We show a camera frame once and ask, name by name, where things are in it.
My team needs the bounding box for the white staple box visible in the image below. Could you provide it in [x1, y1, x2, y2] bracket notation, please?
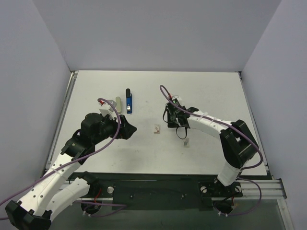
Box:
[153, 124, 161, 134]

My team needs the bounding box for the beige white stapler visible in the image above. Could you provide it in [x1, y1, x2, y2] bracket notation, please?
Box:
[116, 96, 122, 114]

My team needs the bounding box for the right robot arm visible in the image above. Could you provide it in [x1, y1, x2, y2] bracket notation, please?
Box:
[165, 99, 259, 196]

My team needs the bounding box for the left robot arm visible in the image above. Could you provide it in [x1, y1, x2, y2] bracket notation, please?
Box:
[5, 113, 137, 230]

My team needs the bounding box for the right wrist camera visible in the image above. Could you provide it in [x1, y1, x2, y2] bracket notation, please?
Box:
[171, 95, 182, 104]

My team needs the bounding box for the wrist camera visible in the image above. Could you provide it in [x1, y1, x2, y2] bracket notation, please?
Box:
[171, 95, 182, 104]
[97, 98, 117, 120]

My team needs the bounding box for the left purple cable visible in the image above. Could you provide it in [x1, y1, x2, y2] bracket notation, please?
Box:
[0, 97, 120, 220]

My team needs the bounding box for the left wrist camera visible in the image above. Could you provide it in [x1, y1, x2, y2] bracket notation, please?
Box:
[97, 98, 117, 120]

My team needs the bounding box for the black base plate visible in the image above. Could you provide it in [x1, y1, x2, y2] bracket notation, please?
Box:
[67, 171, 248, 212]

